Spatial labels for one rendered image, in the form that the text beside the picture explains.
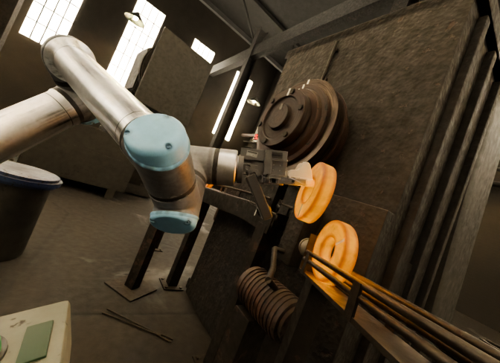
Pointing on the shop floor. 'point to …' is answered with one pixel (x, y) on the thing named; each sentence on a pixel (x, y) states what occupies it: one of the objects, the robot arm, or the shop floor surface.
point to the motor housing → (255, 317)
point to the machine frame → (381, 158)
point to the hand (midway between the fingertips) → (315, 184)
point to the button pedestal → (42, 314)
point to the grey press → (167, 85)
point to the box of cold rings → (83, 158)
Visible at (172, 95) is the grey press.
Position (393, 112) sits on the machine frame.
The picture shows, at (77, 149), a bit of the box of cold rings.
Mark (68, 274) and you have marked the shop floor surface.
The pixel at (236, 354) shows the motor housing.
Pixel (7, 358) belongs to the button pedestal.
